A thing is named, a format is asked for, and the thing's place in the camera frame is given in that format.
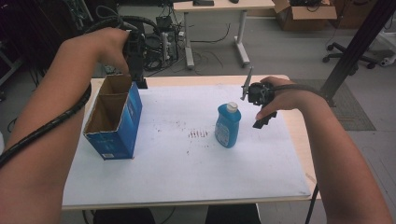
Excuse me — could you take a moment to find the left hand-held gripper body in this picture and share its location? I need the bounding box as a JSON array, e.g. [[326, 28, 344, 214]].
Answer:
[[123, 30, 147, 82]]

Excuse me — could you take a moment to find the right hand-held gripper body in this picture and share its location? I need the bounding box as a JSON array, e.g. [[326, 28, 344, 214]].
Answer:
[[240, 65, 276, 107]]

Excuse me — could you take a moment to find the blue bottle with white cap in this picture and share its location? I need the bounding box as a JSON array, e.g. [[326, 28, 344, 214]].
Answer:
[[214, 101, 243, 149]]

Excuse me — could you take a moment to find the blue cardboard box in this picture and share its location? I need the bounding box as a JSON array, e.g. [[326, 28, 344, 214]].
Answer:
[[82, 74, 144, 161]]

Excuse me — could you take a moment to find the person's right hand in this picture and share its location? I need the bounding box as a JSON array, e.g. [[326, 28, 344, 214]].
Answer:
[[255, 76, 308, 121]]

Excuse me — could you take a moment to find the person's left hand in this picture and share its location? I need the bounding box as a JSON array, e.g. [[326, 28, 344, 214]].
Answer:
[[95, 27, 131, 75]]

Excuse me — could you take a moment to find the computer tower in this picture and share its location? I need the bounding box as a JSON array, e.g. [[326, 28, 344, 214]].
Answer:
[[145, 15, 181, 72]]

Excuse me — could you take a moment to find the grey floor mat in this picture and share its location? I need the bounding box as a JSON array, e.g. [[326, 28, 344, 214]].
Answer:
[[292, 78, 377, 132]]

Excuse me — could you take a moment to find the brown cardboard box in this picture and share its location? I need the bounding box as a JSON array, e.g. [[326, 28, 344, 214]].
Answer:
[[273, 0, 339, 32]]

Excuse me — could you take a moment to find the black office chair base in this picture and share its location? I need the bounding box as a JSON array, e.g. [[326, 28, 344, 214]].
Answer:
[[321, 41, 378, 70]]

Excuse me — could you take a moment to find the white desk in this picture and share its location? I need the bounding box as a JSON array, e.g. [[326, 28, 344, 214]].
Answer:
[[172, 0, 276, 70]]

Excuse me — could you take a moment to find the black metal stand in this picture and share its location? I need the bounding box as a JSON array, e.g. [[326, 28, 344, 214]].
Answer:
[[319, 0, 396, 108]]

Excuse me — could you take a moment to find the thin black cable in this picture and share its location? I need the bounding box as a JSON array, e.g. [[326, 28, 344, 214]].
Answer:
[[273, 83, 330, 224]]

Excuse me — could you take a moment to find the black floor cable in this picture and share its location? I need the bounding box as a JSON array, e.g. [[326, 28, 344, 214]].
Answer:
[[190, 22, 232, 45]]

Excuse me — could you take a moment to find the black corrugated cable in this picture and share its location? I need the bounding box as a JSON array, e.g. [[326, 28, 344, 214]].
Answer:
[[0, 14, 161, 169]]

